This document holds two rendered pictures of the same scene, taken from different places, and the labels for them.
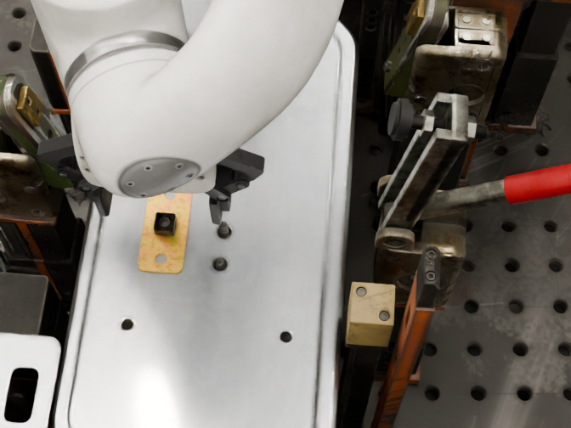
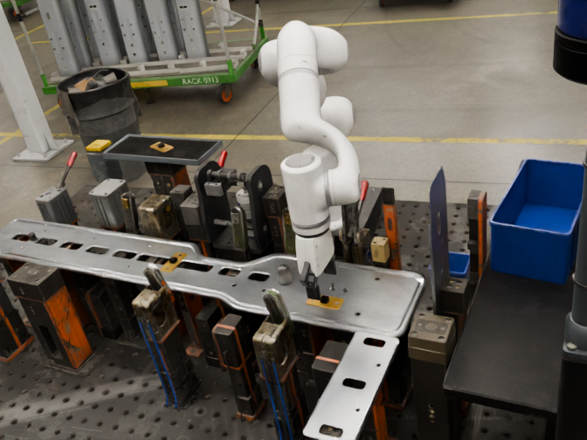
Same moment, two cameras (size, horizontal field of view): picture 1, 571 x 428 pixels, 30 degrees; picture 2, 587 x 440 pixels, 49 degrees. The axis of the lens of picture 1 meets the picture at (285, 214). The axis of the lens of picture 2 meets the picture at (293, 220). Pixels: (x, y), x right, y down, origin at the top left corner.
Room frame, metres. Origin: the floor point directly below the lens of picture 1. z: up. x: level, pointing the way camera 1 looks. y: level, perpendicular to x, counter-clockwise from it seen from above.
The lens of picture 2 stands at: (-0.10, 1.16, 1.94)
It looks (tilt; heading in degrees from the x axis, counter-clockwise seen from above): 31 degrees down; 296
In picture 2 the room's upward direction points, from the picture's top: 11 degrees counter-clockwise
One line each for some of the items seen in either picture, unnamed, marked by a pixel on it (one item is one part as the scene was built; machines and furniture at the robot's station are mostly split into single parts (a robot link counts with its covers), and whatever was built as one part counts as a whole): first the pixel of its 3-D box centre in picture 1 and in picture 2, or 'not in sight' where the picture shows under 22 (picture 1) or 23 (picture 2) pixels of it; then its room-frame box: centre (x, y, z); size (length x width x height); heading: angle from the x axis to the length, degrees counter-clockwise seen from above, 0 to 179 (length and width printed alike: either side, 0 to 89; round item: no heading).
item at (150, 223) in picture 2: not in sight; (169, 255); (0.99, -0.15, 0.89); 0.13 x 0.11 x 0.38; 85
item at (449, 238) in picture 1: (404, 299); (362, 287); (0.36, -0.11, 0.88); 0.07 x 0.06 x 0.35; 85
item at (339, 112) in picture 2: not in sight; (327, 134); (0.58, -0.57, 1.10); 0.19 x 0.12 x 0.24; 19
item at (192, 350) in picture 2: not in sight; (190, 303); (0.84, 0.00, 0.84); 0.13 x 0.05 x 0.29; 85
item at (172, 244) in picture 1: (165, 224); (324, 299); (0.38, 0.10, 1.01); 0.08 x 0.04 x 0.01; 175
